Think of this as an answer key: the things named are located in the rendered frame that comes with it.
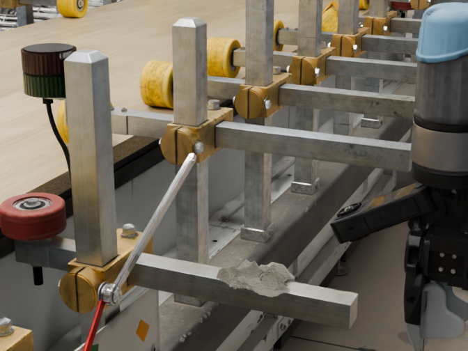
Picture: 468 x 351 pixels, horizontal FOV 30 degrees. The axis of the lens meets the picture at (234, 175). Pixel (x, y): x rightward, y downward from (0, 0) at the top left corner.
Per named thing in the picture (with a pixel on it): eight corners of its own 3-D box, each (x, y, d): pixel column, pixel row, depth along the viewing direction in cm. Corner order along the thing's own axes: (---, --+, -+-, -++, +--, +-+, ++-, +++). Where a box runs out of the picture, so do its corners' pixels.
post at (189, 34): (209, 335, 132) (207, 17, 116) (199, 346, 129) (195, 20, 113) (189, 331, 133) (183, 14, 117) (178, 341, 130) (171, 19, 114)
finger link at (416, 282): (416, 332, 87) (423, 251, 84) (401, 329, 88) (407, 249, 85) (426, 311, 91) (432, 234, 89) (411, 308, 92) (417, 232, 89)
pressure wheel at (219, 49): (237, 30, 173) (223, 57, 169) (245, 60, 179) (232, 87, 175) (209, 28, 176) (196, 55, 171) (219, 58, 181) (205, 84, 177)
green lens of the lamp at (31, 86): (89, 87, 98) (88, 68, 98) (58, 99, 93) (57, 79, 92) (44, 82, 101) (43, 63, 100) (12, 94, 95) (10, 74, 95)
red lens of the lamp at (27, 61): (88, 65, 98) (87, 46, 97) (57, 76, 92) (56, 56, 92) (43, 60, 100) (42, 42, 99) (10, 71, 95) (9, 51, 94)
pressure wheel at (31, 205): (82, 276, 114) (77, 193, 110) (46, 302, 107) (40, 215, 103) (31, 265, 117) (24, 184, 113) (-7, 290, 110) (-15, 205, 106)
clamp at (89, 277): (154, 270, 110) (153, 233, 108) (97, 317, 98) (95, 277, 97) (115, 262, 112) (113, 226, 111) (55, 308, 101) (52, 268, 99)
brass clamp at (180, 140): (237, 141, 128) (237, 108, 127) (197, 168, 117) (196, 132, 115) (199, 136, 131) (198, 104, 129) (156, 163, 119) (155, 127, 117)
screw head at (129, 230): (141, 232, 109) (141, 224, 108) (132, 239, 107) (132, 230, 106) (126, 230, 109) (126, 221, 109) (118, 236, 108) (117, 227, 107)
